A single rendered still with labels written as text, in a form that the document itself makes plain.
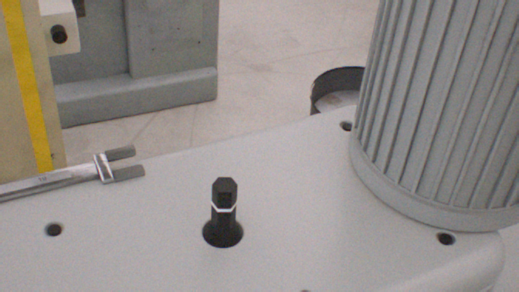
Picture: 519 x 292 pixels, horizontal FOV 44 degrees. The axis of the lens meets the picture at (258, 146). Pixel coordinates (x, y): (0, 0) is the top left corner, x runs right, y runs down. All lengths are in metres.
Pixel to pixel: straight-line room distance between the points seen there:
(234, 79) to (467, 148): 3.46
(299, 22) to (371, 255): 4.05
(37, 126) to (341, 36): 2.46
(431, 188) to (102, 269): 0.29
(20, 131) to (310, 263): 2.17
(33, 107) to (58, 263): 2.05
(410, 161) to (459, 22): 0.14
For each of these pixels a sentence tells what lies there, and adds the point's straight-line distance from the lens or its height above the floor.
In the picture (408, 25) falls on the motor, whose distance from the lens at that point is 0.53.
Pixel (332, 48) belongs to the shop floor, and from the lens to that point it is 4.36.
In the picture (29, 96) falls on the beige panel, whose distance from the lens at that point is 2.56.
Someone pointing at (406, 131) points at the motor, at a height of 1.98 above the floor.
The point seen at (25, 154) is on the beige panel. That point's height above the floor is 0.54.
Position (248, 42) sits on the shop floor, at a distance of 4.33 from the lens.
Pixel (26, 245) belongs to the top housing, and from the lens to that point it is 0.59.
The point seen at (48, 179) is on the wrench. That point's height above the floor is 1.90.
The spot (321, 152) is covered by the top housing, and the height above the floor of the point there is 1.89.
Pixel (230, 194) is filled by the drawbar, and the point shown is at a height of 1.95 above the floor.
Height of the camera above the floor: 2.33
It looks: 42 degrees down
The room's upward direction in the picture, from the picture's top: 5 degrees clockwise
